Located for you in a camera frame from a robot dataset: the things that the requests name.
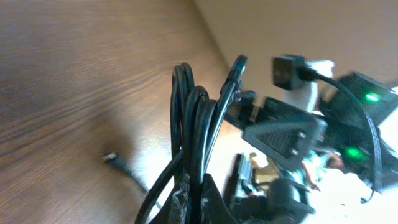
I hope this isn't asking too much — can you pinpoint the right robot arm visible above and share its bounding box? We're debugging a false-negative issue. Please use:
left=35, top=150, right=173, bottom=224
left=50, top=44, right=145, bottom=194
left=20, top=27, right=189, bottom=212
left=226, top=73, right=389, bottom=223

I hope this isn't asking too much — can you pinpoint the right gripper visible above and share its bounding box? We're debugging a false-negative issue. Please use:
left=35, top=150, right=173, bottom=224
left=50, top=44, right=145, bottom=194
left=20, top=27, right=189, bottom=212
left=223, top=92, right=326, bottom=223

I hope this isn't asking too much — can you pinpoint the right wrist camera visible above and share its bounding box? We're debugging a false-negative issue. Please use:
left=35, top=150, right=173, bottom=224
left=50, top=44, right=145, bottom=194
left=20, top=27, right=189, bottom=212
left=272, top=54, right=335, bottom=112

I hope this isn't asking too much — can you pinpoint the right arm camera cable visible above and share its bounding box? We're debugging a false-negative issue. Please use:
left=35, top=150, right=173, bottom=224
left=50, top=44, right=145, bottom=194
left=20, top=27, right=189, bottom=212
left=306, top=70, right=383, bottom=205

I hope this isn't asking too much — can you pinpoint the black usb cable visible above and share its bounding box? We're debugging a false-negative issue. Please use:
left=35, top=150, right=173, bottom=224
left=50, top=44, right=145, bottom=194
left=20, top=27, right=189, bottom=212
left=198, top=55, right=249, bottom=187
left=133, top=62, right=197, bottom=224
left=102, top=86, right=218, bottom=224

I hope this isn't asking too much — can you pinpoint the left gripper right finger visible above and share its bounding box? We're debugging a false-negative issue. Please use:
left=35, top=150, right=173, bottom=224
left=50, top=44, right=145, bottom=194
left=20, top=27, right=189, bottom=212
left=200, top=174, right=237, bottom=224

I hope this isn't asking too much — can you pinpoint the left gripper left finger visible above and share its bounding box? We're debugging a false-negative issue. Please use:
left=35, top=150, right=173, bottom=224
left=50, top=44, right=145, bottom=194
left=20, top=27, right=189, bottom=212
left=150, top=173, right=190, bottom=224

